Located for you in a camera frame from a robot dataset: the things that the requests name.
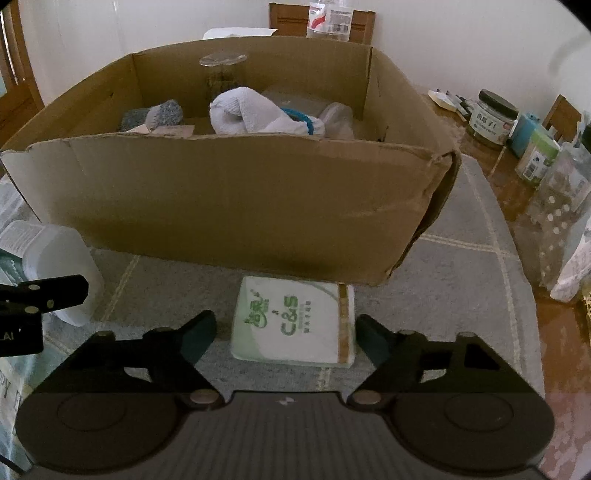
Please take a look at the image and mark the white plastic bag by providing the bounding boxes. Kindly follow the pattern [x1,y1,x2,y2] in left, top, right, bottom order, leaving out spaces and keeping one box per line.
[549,237,591,303]

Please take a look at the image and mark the brown cardboard box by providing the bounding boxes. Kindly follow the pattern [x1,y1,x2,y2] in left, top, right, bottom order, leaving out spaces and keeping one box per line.
[0,39,462,285]

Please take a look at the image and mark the scattered pens and papers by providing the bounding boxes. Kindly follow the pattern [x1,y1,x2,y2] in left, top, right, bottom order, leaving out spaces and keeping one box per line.
[427,88,477,121]

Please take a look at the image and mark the blue green checkered towel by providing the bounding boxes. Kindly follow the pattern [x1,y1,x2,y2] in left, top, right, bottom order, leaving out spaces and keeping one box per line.
[0,154,548,416]

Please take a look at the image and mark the clear polka dot bag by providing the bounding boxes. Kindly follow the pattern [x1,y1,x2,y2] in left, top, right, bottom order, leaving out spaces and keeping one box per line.
[525,142,591,292]

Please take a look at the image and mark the clear drinking glass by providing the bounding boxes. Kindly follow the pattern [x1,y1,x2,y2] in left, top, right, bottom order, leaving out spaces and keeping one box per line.
[198,52,249,95]

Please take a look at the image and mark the beige rectangular carton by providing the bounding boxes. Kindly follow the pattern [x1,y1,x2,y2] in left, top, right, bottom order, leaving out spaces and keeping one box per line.
[124,124,195,138]

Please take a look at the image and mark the blue grey knitted sleeve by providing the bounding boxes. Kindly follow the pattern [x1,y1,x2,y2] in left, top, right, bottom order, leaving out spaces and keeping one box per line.
[121,99,185,132]

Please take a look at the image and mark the glass jar with dark lid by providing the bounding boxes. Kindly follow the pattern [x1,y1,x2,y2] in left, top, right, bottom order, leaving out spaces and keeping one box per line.
[465,89,520,149]

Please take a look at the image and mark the clear plastic water bottle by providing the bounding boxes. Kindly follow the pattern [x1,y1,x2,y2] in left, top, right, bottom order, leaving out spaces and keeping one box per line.
[306,0,355,43]

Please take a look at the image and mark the small blue container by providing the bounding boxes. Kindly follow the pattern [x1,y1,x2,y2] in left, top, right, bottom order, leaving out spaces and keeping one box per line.
[509,113,540,158]

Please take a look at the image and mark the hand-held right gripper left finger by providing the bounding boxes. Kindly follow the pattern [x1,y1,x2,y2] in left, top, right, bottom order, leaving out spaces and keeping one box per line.
[59,310,227,409]

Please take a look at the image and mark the white plastic bottle green label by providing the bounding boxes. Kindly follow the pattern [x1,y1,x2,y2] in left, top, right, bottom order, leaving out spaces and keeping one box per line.
[0,220,105,327]

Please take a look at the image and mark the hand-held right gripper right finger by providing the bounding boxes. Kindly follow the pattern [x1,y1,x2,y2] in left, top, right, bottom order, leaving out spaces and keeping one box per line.
[346,314,522,409]

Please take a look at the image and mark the green white small carton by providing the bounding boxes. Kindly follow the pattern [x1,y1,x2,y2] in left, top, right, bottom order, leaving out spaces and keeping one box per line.
[514,129,562,186]

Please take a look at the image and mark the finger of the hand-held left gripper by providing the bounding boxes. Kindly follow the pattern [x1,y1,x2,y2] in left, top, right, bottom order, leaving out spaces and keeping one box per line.
[0,274,89,319]

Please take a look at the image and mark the white socks with blue bands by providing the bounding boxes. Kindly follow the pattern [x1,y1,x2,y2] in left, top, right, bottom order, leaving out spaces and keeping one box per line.
[209,87,326,137]

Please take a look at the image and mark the green white tissue pack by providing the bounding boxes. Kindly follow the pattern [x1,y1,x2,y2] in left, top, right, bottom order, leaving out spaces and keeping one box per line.
[229,275,356,368]

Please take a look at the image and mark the wooden chair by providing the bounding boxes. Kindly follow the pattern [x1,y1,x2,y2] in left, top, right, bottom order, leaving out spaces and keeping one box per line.
[268,2,376,45]
[542,94,583,143]

